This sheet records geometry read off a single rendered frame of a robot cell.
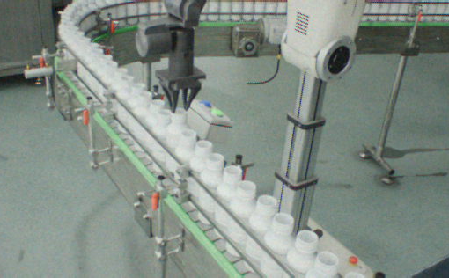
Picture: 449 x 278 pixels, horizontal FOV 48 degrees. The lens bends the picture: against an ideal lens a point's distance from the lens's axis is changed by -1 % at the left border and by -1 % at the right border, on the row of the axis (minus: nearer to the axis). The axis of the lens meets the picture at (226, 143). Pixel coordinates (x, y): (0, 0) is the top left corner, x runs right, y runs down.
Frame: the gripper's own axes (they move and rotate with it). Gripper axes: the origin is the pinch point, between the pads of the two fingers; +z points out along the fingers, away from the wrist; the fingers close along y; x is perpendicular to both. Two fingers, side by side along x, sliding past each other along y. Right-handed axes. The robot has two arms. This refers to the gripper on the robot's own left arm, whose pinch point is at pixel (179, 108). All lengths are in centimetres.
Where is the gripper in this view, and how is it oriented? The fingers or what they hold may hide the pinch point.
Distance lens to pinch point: 121.8
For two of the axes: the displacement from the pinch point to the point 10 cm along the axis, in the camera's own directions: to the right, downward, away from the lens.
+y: 8.4, -2.1, 5.0
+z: -0.8, 8.7, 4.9
